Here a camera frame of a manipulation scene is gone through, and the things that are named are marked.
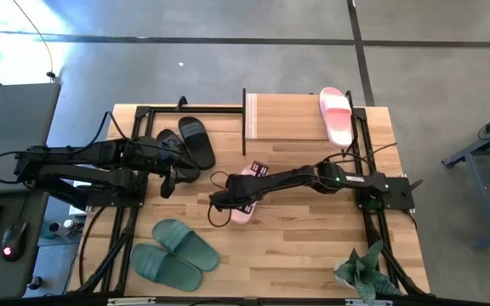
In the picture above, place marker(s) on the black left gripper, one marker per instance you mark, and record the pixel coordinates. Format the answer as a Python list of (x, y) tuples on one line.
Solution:
[(157, 155)]

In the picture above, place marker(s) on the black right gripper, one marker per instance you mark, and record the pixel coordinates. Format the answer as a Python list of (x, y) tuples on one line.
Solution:
[(247, 185)]

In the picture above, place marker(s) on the pink rubber slide sandal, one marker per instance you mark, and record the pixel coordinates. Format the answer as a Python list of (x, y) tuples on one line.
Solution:
[(241, 217), (336, 119)]

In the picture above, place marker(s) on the black rubber slide sandal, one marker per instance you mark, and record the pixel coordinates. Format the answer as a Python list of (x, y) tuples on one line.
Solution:
[(170, 137), (198, 144)]

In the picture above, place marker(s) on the green rubber slide sandal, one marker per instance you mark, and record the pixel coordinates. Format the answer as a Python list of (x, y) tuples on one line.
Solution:
[(185, 244), (164, 268)]

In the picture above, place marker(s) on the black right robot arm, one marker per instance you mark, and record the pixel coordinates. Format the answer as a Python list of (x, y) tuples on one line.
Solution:
[(355, 180)]

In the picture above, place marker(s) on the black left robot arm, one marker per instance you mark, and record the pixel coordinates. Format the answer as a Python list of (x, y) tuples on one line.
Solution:
[(79, 155)]

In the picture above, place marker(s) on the wooden shelf with black posts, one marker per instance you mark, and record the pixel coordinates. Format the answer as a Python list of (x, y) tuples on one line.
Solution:
[(287, 117)]

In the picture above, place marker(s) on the small bottle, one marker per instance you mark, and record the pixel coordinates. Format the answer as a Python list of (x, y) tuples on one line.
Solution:
[(60, 228)]

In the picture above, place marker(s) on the green potted plant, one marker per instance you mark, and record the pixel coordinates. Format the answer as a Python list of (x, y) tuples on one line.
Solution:
[(366, 272)]

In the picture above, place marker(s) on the grey flat panel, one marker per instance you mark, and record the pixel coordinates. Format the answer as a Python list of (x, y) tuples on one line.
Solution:
[(11, 136)]

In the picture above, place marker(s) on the black computer mouse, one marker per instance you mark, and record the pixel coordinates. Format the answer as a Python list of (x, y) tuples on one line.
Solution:
[(13, 238)]

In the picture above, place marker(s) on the black caster wheel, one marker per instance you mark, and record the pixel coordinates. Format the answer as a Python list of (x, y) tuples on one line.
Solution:
[(36, 282)]

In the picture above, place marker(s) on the blue metal cart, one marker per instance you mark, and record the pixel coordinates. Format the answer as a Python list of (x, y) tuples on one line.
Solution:
[(474, 155)]

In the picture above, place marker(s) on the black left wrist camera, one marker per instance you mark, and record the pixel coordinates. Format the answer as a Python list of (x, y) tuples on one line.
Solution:
[(168, 187)]

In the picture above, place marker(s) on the black metal table frame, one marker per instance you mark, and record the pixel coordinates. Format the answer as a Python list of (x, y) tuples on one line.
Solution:
[(185, 109)]

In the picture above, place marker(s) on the small black bracket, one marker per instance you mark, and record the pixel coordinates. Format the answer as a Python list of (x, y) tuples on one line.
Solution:
[(182, 103)]

